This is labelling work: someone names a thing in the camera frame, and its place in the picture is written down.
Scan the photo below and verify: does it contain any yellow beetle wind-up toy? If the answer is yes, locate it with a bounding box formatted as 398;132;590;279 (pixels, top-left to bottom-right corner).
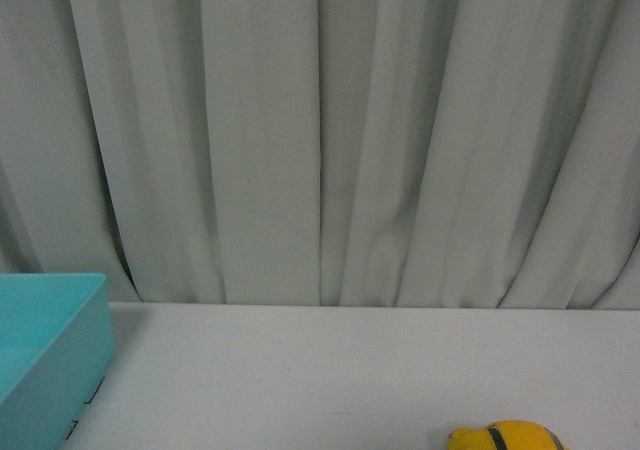
446;420;568;450

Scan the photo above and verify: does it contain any grey-white pleated curtain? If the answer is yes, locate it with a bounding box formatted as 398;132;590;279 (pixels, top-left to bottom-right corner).
1;0;639;309

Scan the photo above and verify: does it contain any turquoise plastic storage bin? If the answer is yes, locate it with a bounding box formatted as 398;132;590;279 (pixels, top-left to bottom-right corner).
1;273;114;449

